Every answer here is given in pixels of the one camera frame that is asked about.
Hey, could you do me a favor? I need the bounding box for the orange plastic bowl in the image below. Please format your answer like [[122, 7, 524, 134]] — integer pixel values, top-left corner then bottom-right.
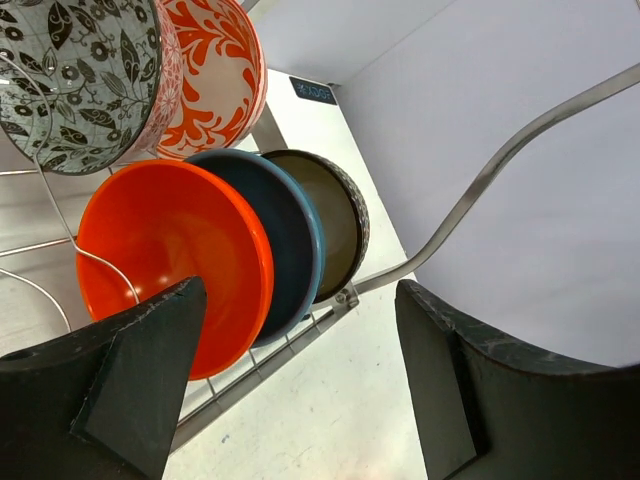
[[76, 160, 275, 380]]

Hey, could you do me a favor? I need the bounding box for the grey leaf patterned bowl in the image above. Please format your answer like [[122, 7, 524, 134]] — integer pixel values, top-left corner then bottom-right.
[[1, 1, 182, 176]]

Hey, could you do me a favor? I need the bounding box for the blue ceramic bowl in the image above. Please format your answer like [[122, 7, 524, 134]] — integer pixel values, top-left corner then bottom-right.
[[187, 148, 326, 347]]

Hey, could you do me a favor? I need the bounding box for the brown bowl dark patterned rim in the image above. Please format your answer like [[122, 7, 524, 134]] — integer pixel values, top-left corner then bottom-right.
[[263, 149, 370, 303]]

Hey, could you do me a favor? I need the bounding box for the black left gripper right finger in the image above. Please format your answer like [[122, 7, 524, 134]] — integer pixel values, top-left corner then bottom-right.
[[395, 280, 639, 479]]

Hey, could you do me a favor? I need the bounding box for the stainless steel dish rack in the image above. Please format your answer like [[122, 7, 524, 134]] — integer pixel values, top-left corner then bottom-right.
[[0, 0, 640, 454]]

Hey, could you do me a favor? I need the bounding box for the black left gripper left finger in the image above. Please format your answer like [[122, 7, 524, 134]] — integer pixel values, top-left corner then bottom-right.
[[1, 276, 207, 479]]

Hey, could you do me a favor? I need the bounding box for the right blue table sticker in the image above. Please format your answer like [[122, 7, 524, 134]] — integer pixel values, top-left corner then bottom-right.
[[289, 76, 337, 105]]

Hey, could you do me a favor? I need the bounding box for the orange floral white bowl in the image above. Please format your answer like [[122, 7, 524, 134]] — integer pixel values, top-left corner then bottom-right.
[[157, 0, 268, 160]]

